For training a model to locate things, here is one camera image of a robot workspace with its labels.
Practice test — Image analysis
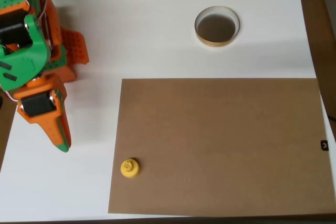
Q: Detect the small yellow plastic knob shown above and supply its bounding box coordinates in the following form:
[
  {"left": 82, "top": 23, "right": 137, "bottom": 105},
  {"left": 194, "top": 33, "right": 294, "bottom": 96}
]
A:
[{"left": 120, "top": 158, "right": 141, "bottom": 180}]

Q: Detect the orange and green robot base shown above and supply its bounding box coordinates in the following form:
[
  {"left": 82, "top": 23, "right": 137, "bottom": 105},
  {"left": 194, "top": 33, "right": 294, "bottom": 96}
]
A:
[{"left": 43, "top": 27, "right": 90, "bottom": 83}]

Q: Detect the large white base panel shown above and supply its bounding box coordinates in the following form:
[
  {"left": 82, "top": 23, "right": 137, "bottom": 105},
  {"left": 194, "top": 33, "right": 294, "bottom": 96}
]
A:
[{"left": 0, "top": 0, "right": 336, "bottom": 221}]

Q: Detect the brown cardboard sheet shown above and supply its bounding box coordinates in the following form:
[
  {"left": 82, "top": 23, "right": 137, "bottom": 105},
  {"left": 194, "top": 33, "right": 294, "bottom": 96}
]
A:
[{"left": 108, "top": 78, "right": 336, "bottom": 217}]

